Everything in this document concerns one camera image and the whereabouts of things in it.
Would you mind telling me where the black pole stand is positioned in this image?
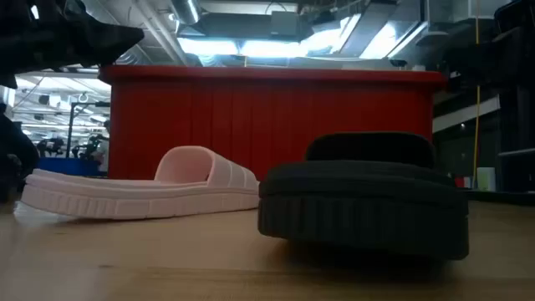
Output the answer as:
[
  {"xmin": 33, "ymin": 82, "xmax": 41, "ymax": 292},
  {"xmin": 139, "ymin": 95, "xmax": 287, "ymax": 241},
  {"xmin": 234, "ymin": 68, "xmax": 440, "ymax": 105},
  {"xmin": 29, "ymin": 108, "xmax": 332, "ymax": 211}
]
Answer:
[{"xmin": 65, "ymin": 101, "xmax": 110, "ymax": 159}]

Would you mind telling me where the black aluminium frame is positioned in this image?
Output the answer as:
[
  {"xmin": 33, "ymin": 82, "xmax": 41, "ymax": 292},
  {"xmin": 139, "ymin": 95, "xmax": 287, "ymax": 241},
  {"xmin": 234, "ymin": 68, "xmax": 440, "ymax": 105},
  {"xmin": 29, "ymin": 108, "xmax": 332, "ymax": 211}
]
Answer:
[{"xmin": 463, "ymin": 188, "xmax": 535, "ymax": 207}]

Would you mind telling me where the pink slide sandal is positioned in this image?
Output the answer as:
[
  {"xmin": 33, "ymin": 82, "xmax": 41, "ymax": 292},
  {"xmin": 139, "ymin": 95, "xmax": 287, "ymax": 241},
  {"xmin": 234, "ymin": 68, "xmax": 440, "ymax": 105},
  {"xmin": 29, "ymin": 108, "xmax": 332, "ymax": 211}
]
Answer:
[{"xmin": 19, "ymin": 145, "xmax": 261, "ymax": 222}]

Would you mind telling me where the rectangular metal duct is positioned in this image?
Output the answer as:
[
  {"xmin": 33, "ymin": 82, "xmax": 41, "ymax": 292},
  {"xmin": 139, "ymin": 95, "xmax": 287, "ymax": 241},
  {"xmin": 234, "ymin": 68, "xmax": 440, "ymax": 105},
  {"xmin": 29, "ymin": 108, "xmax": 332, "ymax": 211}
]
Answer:
[{"xmin": 334, "ymin": 0, "xmax": 430, "ymax": 59}]

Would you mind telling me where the bright ceiling light panel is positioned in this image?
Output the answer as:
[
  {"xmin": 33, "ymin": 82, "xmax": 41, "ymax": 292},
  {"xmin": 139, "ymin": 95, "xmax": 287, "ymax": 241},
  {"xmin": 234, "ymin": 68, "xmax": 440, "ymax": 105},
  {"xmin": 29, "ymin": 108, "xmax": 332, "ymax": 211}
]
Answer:
[{"xmin": 177, "ymin": 36, "xmax": 302, "ymax": 59}]

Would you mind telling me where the grey ceiling box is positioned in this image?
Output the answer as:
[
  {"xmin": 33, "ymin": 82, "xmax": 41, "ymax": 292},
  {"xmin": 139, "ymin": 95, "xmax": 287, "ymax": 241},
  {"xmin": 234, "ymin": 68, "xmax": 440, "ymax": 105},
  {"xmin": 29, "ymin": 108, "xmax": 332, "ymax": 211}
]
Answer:
[{"xmin": 270, "ymin": 10, "xmax": 300, "ymax": 38}]

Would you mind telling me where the black slide sandal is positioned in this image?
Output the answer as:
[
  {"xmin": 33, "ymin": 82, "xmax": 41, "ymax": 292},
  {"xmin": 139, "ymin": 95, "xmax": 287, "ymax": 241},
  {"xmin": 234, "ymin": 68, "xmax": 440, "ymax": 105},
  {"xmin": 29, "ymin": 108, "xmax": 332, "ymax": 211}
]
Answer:
[{"xmin": 257, "ymin": 131, "xmax": 471, "ymax": 261}]

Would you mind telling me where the red plastic bin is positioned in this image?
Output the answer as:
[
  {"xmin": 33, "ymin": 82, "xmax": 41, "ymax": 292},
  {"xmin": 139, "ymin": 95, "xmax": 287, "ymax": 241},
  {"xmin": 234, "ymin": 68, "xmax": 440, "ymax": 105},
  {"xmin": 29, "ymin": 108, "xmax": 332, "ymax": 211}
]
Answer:
[{"xmin": 99, "ymin": 64, "xmax": 447, "ymax": 183}]

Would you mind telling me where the pale green cup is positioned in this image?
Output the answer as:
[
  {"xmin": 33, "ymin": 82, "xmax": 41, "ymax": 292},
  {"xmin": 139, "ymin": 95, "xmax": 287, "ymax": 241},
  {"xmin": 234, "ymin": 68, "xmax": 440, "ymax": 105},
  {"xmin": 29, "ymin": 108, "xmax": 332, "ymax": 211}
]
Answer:
[{"xmin": 476, "ymin": 166, "xmax": 497, "ymax": 192}]

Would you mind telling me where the round silver duct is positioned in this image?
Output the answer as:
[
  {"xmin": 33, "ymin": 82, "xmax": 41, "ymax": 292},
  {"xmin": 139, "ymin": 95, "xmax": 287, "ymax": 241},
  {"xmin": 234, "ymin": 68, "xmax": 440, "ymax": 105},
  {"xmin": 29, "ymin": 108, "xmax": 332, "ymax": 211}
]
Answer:
[{"xmin": 169, "ymin": 0, "xmax": 202, "ymax": 25}]

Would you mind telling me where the person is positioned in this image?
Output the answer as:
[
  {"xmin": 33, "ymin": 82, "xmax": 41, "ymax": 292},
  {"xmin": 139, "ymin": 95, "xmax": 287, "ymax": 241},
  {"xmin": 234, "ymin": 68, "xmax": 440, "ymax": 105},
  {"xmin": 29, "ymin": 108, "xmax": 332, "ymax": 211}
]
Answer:
[{"xmin": 0, "ymin": 102, "xmax": 41, "ymax": 204}]

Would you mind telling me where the yellow extension cable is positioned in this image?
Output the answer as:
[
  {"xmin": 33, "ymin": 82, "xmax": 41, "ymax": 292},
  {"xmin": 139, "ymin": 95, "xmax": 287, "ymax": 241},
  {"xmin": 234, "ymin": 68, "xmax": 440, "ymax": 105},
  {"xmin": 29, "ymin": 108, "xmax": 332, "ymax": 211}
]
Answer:
[{"xmin": 471, "ymin": 0, "xmax": 482, "ymax": 190}]

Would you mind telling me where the grey ceiling vent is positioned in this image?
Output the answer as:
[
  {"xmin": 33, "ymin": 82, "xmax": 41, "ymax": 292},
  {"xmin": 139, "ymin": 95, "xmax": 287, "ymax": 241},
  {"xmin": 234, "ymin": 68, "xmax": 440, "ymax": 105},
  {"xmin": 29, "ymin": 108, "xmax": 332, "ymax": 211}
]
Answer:
[{"xmin": 415, "ymin": 29, "xmax": 451, "ymax": 48}]

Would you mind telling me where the blue container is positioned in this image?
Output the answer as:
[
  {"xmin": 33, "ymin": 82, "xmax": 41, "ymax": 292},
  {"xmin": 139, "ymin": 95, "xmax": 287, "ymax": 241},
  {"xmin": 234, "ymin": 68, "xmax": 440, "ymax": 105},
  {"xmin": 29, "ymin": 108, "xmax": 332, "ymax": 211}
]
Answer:
[{"xmin": 37, "ymin": 156, "xmax": 101, "ymax": 177}]

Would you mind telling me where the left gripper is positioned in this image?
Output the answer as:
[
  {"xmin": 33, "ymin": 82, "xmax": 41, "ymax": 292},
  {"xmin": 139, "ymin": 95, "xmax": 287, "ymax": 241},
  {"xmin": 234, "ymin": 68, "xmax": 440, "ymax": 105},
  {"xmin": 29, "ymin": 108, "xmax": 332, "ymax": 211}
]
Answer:
[{"xmin": 24, "ymin": 0, "xmax": 145, "ymax": 74}]

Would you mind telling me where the grey desk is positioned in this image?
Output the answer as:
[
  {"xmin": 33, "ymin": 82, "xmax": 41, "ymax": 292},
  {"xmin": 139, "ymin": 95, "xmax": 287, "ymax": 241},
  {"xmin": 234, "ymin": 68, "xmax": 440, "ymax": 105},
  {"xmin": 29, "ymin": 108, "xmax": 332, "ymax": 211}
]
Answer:
[{"xmin": 497, "ymin": 148, "xmax": 535, "ymax": 159}]

